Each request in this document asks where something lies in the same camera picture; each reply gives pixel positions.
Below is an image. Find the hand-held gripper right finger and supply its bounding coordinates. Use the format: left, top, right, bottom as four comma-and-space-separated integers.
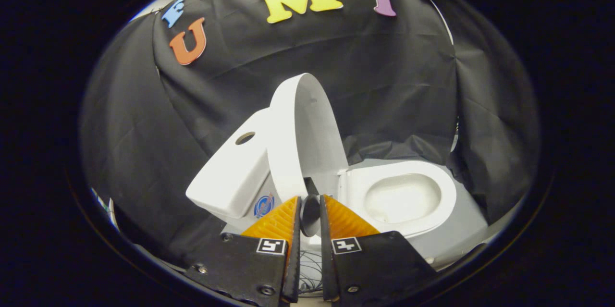
319, 195, 439, 304

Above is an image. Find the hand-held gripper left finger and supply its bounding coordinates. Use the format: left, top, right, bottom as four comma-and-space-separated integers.
185, 196, 302, 307

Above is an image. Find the white toilet seat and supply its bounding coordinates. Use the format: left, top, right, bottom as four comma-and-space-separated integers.
338, 160, 457, 238

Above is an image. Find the white toilet bowl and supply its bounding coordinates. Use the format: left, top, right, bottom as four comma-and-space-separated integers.
364, 174, 442, 224

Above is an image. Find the white toilet tank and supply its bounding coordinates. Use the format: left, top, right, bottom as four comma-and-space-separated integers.
186, 108, 289, 231

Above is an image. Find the black backdrop cloth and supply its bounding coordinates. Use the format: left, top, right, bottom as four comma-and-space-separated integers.
79, 0, 541, 269

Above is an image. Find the thin black cable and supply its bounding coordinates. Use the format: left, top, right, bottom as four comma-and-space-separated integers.
299, 249, 323, 293

